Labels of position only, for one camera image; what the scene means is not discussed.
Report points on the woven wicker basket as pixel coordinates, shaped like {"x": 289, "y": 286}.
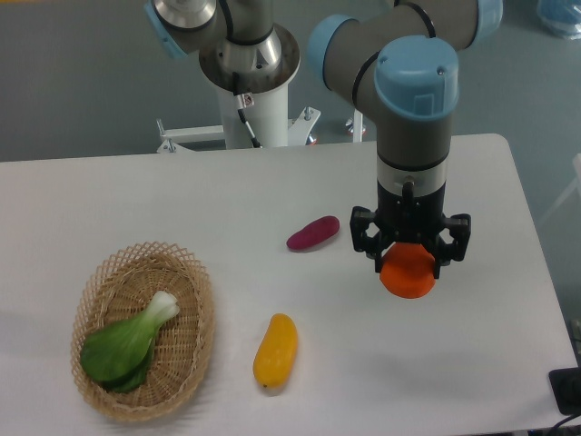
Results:
{"x": 123, "y": 285}

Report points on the yellow mango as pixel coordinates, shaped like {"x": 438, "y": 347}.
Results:
{"x": 275, "y": 358}

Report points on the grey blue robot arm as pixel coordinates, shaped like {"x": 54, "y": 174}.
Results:
{"x": 399, "y": 69}

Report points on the black device at edge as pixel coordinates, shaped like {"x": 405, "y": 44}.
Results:
{"x": 565, "y": 384}

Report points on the orange fruit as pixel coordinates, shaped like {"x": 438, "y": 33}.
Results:
{"x": 407, "y": 270}

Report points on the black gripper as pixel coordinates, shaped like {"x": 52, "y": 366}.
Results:
{"x": 410, "y": 219}

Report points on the purple sweet potato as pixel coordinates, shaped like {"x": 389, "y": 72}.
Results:
{"x": 314, "y": 234}

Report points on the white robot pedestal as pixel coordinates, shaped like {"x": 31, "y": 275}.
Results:
{"x": 251, "y": 83}

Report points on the white frame at right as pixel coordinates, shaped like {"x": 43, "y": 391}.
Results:
{"x": 572, "y": 188}

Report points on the green bok choy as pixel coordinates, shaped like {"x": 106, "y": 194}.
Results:
{"x": 119, "y": 355}

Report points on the blue plastic bag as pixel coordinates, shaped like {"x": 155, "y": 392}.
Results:
{"x": 561, "y": 17}

